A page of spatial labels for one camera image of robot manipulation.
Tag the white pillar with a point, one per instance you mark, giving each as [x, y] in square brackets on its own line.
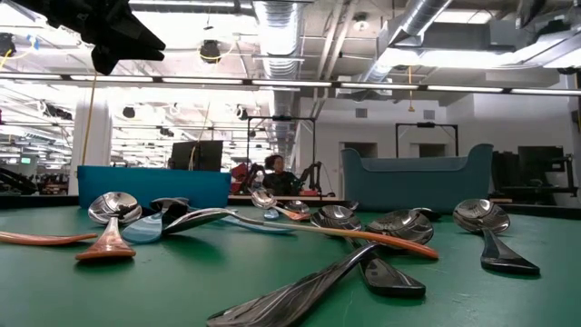
[97, 131]

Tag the teal grey oval bin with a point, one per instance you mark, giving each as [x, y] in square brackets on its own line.
[408, 191]

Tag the blue rectangular tray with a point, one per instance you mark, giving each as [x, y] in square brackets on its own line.
[150, 186]

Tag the black monitor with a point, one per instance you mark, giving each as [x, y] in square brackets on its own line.
[197, 156]

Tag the green exit sign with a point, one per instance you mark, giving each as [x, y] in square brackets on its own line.
[26, 160]

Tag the person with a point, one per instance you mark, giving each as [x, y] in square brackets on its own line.
[279, 179]

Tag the black stand frame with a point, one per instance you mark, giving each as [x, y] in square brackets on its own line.
[426, 124]
[281, 118]

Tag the large silver ceiling duct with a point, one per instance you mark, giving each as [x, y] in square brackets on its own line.
[279, 36]

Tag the black equipment rack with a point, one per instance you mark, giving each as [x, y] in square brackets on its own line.
[535, 163]

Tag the red background object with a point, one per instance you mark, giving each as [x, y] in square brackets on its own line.
[238, 175]

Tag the large black ceiling dome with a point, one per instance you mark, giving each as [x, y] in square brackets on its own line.
[210, 51]

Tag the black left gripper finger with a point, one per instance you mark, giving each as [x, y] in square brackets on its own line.
[122, 53]
[140, 36]

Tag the slim silver ceiling duct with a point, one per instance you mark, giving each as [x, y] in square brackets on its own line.
[417, 18]

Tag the long ceiling light strip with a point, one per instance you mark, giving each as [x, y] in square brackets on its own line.
[204, 81]

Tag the background black robot arm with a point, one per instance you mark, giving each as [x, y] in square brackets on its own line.
[315, 175]

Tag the green table mat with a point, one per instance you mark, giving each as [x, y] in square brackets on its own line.
[136, 290]

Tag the black aluminium table frame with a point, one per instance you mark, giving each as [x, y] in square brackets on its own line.
[36, 202]

